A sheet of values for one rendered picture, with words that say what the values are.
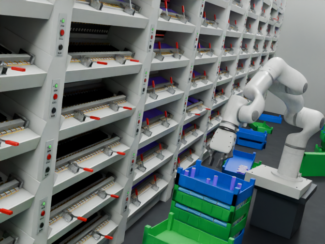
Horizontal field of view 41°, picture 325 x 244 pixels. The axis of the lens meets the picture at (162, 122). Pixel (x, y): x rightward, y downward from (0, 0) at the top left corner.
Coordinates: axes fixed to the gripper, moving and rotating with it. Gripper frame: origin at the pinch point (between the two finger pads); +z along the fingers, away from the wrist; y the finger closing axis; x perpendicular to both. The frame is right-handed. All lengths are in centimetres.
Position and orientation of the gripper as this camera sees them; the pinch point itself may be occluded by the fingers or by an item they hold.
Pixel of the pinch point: (215, 162)
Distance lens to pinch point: 196.7
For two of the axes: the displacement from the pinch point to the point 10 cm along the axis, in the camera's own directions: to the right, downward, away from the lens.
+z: -3.7, 9.2, -1.5
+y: -8.3, -2.5, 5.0
